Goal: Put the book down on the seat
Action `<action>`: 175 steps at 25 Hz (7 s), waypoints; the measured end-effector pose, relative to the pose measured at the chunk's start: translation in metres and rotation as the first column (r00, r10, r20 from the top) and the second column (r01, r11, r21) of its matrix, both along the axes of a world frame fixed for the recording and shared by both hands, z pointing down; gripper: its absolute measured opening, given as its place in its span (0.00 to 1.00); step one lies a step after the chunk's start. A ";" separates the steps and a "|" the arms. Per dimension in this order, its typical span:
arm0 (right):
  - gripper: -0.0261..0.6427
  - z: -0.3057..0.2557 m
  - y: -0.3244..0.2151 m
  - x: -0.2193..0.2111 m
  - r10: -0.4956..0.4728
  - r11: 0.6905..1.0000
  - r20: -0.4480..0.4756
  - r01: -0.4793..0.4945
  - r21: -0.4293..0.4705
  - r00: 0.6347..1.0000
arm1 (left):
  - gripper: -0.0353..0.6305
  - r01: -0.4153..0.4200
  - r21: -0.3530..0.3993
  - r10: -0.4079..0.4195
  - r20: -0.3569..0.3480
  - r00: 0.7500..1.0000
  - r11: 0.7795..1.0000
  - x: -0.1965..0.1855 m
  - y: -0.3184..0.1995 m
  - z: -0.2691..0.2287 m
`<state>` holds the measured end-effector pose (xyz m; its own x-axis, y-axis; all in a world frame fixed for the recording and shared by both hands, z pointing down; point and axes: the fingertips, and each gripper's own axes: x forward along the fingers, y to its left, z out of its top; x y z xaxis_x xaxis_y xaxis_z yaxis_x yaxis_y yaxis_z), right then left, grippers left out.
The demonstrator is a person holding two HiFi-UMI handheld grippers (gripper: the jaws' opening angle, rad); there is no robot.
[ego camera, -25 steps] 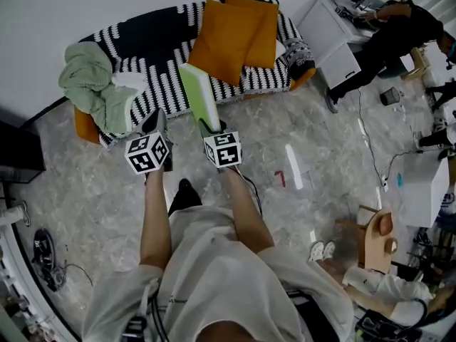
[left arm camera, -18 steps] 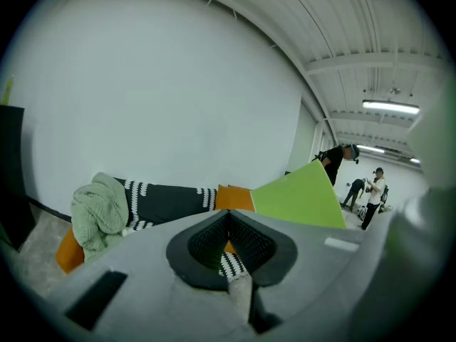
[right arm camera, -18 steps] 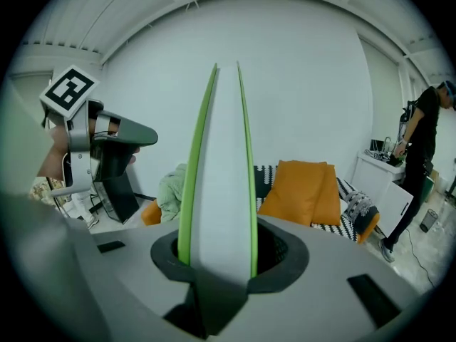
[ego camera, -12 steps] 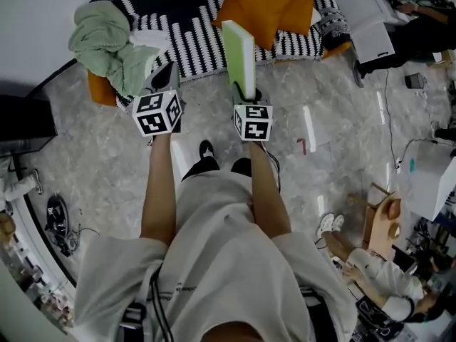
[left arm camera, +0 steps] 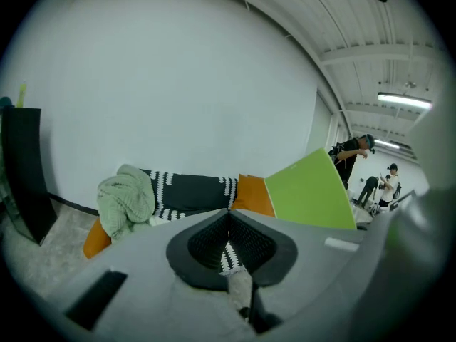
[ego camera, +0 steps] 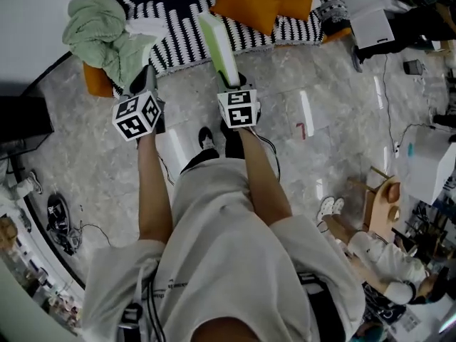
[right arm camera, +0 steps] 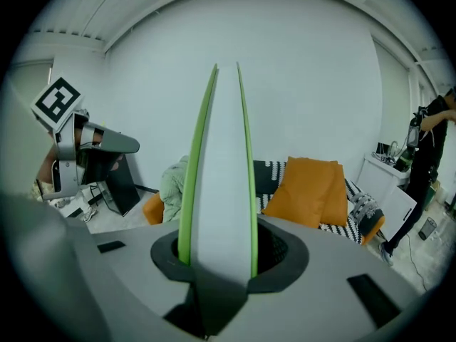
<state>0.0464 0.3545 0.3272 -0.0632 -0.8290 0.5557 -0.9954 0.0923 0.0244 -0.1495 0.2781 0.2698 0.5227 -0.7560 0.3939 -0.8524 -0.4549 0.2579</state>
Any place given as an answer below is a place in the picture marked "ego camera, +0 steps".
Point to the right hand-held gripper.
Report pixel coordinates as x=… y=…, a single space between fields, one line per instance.
x=240 y=112

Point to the wooden side table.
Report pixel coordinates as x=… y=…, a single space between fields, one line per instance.
x=379 y=208

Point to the wooden bowl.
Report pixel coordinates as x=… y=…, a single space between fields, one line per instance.
x=393 y=191

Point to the black worn bag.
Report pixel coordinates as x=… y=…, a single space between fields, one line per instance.
x=320 y=298

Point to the person's white t-shirt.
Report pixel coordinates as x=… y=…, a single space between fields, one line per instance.
x=221 y=248

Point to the black white striped throw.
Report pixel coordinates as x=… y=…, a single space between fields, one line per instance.
x=249 y=37

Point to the green knitted blanket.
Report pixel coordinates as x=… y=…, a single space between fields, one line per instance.
x=96 y=30

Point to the small teal object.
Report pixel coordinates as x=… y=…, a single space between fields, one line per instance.
x=410 y=150

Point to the grey patterned knit blanket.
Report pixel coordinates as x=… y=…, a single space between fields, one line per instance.
x=331 y=9

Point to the person's right forearm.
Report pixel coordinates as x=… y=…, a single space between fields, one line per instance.
x=263 y=184

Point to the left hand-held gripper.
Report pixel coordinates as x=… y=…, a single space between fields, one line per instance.
x=137 y=119

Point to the black TV cabinet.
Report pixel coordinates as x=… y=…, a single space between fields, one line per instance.
x=21 y=119

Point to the cluttered display shelf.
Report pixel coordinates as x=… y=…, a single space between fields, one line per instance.
x=35 y=280

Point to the white fluffy cloth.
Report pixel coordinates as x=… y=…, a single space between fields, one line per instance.
x=147 y=27

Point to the black mesh waste bin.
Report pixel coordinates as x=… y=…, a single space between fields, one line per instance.
x=413 y=67

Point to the white power strip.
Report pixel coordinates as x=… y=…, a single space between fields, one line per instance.
x=396 y=149

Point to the person's black trousers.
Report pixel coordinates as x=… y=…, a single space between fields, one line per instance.
x=199 y=160

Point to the black round device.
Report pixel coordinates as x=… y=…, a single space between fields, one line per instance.
x=57 y=212

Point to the person's black shoe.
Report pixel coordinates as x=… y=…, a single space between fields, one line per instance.
x=207 y=139

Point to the person's left forearm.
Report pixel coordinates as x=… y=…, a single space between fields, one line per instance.
x=153 y=191

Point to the green book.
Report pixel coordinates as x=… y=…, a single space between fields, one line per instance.
x=221 y=48

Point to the brown tape roll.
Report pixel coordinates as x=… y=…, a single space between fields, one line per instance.
x=394 y=214

